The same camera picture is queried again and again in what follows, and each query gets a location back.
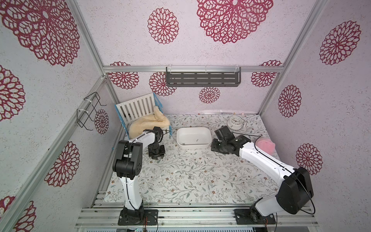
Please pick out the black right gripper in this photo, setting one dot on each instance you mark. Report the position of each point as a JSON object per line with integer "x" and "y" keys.
{"x": 218, "y": 143}

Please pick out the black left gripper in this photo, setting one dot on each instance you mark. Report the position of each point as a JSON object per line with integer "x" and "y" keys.
{"x": 154, "y": 156}

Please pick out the white plastic storage box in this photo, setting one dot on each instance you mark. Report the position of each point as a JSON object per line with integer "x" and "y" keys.
{"x": 186, "y": 137}

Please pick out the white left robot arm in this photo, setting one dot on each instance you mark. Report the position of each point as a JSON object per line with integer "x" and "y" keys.
{"x": 128, "y": 163}

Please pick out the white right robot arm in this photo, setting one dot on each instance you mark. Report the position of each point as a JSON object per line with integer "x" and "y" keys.
{"x": 295, "y": 186}

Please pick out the white alarm clock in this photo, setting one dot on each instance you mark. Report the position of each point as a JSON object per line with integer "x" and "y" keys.
{"x": 235, "y": 123}

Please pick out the beige plush cloth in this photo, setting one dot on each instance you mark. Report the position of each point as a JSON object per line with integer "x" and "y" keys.
{"x": 148, "y": 122}

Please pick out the white slatted blue basket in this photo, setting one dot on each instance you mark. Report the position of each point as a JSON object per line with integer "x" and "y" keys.
{"x": 130, "y": 111}

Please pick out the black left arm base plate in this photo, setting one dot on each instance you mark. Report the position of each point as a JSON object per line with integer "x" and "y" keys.
{"x": 138, "y": 217}

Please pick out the dark grey wall shelf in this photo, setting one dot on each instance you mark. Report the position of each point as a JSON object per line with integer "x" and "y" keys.
{"x": 203, "y": 79}

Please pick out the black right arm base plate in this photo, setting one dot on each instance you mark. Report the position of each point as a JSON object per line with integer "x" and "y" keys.
{"x": 249, "y": 217}

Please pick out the black wire wall rack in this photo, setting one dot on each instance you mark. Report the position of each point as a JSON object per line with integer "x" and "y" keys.
{"x": 83, "y": 115}

